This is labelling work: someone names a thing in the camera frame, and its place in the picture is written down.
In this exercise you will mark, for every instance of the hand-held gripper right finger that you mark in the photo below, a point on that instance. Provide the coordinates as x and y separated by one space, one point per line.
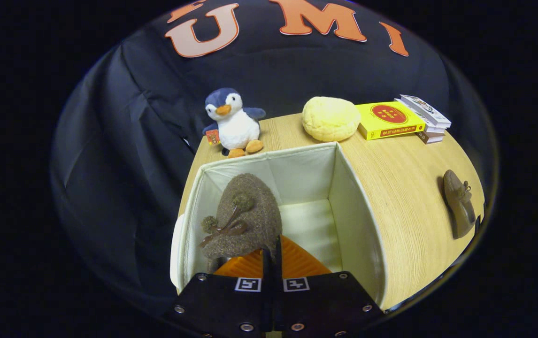
320 305

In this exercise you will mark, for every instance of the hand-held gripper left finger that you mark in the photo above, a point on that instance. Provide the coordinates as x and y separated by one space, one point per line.
226 305

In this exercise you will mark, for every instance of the brown fuzzy slipper shoe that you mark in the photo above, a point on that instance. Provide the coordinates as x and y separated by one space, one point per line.
250 206
457 206

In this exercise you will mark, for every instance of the beige fabric storage box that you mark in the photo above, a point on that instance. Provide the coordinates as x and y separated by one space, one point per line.
306 178

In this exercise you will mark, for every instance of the penguin plush toy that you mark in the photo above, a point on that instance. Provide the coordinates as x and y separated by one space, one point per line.
236 126

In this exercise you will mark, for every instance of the yellow bun plush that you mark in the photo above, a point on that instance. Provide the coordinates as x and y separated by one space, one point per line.
330 118

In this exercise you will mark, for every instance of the yellow book with red circle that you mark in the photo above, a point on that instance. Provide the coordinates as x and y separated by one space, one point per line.
388 119

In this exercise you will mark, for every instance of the brown-spined book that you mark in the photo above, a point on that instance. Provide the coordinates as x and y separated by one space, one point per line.
431 137

